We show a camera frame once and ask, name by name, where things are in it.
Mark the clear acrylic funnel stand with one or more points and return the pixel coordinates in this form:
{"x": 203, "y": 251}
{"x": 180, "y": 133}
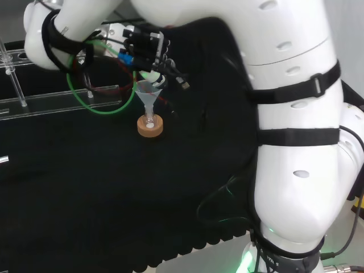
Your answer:
{"x": 57, "y": 99}

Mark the white label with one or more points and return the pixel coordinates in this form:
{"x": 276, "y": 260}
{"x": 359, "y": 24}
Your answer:
{"x": 4, "y": 159}

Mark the black bench cloth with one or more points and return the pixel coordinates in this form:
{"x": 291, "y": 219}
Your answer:
{"x": 99, "y": 185}

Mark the yellow stop button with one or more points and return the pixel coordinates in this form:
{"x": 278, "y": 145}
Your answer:
{"x": 358, "y": 204}

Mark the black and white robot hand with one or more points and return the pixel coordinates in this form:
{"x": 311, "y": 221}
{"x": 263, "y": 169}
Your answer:
{"x": 146, "y": 45}

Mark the translucent plastic funnel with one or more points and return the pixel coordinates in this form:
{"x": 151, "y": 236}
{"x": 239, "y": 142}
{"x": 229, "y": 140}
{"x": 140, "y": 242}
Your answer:
{"x": 148, "y": 95}

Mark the grey metal base plate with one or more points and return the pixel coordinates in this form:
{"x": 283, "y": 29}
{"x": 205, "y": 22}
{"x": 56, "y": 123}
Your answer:
{"x": 204, "y": 258}

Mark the clear round-bottom flask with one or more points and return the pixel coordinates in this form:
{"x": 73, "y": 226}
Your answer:
{"x": 149, "y": 120}

